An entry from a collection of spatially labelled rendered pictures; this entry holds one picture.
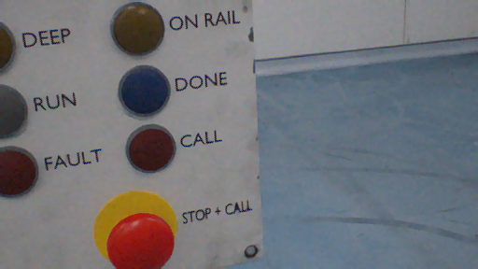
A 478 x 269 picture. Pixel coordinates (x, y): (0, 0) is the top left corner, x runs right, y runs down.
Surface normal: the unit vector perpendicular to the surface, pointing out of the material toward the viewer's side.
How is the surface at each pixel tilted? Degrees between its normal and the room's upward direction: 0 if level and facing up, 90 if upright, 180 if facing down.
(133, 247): 86
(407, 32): 90
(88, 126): 90
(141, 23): 87
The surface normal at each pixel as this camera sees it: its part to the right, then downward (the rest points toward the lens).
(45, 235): 0.31, 0.32
